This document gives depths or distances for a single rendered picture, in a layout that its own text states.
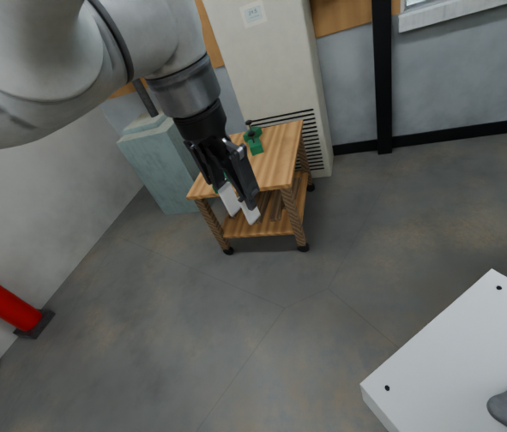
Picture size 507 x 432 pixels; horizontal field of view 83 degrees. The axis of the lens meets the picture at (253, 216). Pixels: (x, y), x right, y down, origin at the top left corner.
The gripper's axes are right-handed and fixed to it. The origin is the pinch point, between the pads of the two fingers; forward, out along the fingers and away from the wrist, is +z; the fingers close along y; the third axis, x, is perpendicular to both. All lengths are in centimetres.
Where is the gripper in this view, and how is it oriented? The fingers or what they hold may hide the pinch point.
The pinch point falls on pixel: (239, 204)
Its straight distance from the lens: 55.3
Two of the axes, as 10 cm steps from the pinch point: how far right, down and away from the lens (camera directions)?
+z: 3.0, 6.8, 6.7
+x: -6.2, 6.7, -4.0
